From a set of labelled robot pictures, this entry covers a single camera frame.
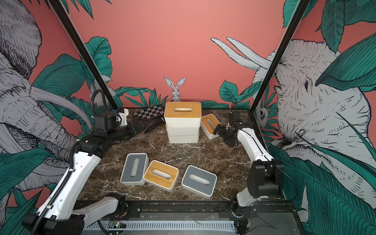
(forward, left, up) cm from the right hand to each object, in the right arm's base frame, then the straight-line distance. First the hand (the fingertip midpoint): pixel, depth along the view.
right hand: (217, 133), depth 87 cm
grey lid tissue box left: (-17, +50, -14) cm, 55 cm away
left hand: (-7, +38, +17) cm, 42 cm away
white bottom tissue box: (+3, +22, -12) cm, 25 cm away
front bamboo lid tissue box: (-21, +33, -13) cm, 41 cm away
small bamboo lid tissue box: (+18, +3, -13) cm, 22 cm away
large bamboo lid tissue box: (+4, +21, +12) cm, 24 cm away
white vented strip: (-45, +27, -15) cm, 55 cm away
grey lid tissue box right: (-24, +11, -15) cm, 30 cm away
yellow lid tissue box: (+2, +21, 0) cm, 21 cm away
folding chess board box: (+28, +47, -11) cm, 56 cm away
